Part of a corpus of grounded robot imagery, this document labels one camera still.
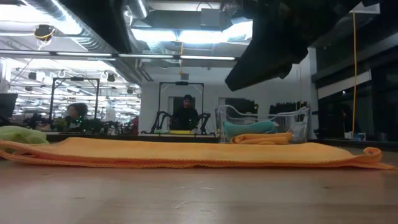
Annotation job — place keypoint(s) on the clear plastic bin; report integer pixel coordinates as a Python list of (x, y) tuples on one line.
[(298, 124)]

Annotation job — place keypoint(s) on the small grey hanging sign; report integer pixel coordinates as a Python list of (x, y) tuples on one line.
[(184, 76)]

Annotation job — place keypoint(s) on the white blue floor box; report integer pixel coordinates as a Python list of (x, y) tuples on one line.
[(356, 136)]

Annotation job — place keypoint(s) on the dark computer monitor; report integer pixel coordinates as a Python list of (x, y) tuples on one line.
[(7, 104)]

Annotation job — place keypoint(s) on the green microfiber towel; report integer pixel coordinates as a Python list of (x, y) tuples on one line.
[(18, 135)]

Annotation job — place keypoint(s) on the black gantry frame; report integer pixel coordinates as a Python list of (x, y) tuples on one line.
[(76, 78), (182, 83)]

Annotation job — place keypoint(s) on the black background robot arm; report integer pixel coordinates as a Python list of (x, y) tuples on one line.
[(158, 119), (205, 121)]

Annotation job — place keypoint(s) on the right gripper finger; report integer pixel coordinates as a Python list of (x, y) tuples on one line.
[(261, 65)]

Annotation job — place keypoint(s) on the orange microfiber towel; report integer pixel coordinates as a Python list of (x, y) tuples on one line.
[(264, 139), (186, 152)]

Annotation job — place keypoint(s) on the silver ceiling duct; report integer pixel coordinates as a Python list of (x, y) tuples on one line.
[(40, 6)]

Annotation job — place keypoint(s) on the person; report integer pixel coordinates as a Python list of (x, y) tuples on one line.
[(76, 113), (185, 115)]

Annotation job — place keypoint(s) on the teal microfiber towel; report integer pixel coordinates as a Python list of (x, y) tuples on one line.
[(248, 128)]

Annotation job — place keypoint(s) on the black wall screen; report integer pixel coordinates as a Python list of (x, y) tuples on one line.
[(242, 104)]

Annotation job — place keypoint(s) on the black round ceiling device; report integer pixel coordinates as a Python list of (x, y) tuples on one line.
[(43, 31)]

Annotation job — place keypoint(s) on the long ceiling light bar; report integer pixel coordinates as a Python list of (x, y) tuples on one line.
[(186, 57)]

